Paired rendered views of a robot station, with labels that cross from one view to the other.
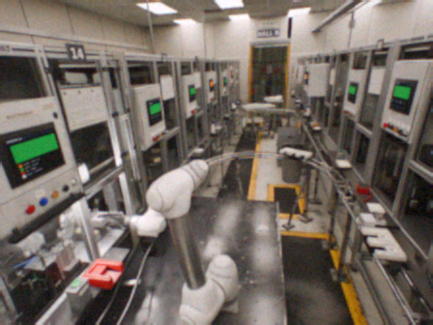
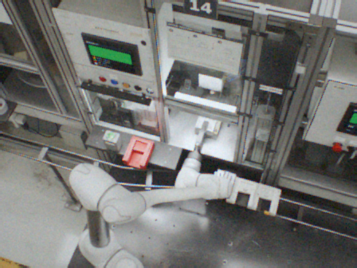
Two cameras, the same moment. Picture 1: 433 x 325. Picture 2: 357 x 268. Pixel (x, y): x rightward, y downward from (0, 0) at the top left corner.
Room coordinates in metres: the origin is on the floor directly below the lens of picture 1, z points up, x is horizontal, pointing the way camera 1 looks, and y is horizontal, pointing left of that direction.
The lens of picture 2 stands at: (1.45, -0.48, 3.13)
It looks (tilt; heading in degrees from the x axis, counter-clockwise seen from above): 60 degrees down; 100
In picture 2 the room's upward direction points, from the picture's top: 5 degrees counter-clockwise
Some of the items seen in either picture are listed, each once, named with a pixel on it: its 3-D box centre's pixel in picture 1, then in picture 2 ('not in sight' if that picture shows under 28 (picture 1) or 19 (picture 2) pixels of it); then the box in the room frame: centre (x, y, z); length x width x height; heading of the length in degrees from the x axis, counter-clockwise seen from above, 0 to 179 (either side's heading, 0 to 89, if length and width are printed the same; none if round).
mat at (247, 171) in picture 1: (247, 147); not in sight; (5.82, -0.80, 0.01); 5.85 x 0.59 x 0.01; 168
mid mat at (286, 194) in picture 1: (285, 199); not in sight; (3.25, -1.02, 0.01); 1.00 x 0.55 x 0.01; 168
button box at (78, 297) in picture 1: (77, 293); (113, 139); (0.88, 0.67, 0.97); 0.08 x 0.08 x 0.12; 78
